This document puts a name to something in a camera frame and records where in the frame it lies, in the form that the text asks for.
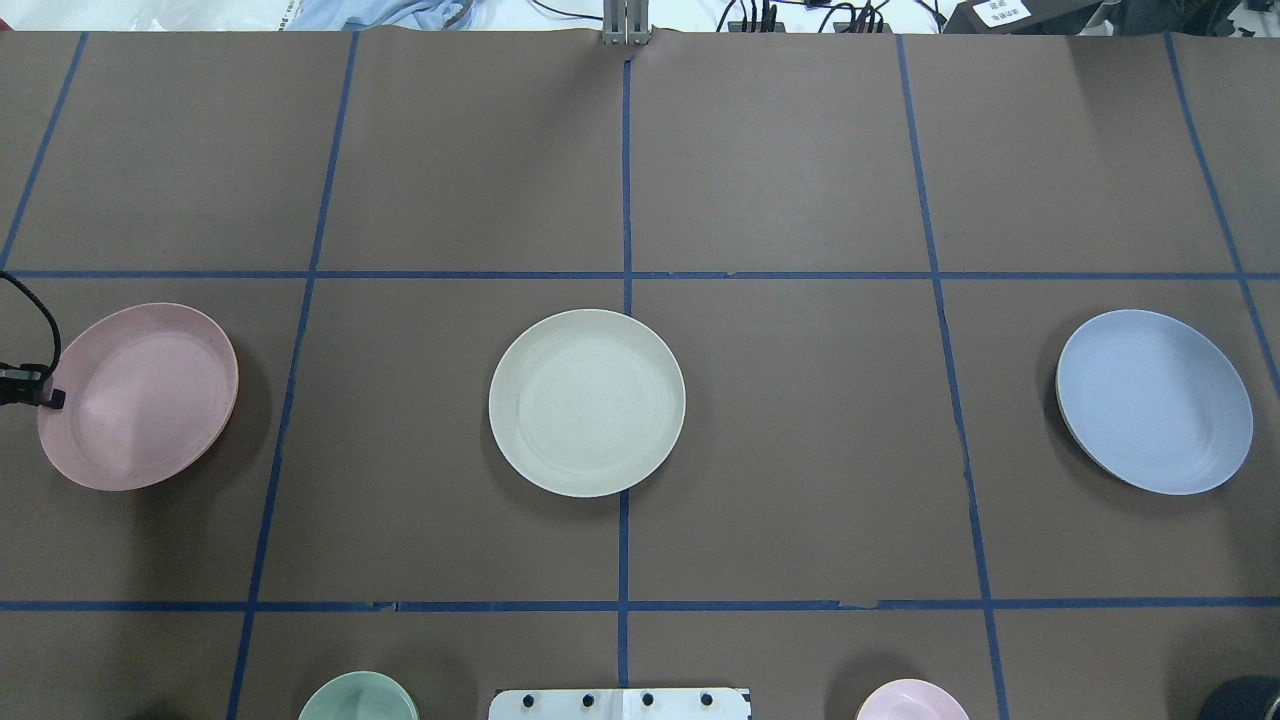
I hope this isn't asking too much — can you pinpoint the pink plate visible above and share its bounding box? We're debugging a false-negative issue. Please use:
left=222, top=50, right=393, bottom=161
left=37, top=302, right=241, bottom=492

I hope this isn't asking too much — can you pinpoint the light blue plate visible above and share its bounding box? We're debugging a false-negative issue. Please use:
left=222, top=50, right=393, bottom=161
left=1053, top=307, right=1254, bottom=496

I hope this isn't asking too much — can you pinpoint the green bowl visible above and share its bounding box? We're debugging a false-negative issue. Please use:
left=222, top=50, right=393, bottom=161
left=297, top=671, right=420, bottom=719

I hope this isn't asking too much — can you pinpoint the light blue cloth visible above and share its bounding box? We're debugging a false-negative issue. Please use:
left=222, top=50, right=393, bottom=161
left=284, top=1, right=475, bottom=32

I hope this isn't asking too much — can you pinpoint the cream white plate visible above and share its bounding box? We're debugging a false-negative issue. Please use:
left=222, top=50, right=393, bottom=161
left=486, top=307, right=687, bottom=498

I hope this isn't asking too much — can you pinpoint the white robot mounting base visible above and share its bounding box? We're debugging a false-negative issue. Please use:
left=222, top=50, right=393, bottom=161
left=488, top=687, right=753, bottom=719

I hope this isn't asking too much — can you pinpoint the pink bowl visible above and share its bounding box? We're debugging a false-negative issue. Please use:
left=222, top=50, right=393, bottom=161
left=854, top=678, right=969, bottom=720

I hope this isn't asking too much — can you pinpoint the black box with label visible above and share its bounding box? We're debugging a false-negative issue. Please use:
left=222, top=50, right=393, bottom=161
left=941, top=1, right=1128, bottom=36

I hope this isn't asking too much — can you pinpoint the dark round object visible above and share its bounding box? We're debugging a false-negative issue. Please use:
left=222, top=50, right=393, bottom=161
left=1197, top=675, right=1279, bottom=720

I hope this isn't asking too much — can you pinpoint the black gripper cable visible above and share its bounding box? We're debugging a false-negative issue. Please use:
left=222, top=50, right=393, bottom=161
left=0, top=272, right=63, bottom=383

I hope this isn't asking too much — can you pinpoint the metal camera post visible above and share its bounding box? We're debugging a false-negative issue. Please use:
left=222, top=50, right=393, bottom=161
left=602, top=0, right=652, bottom=47

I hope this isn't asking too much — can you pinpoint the black cable bundle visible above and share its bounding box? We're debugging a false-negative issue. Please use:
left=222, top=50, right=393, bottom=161
left=529, top=0, right=946, bottom=35

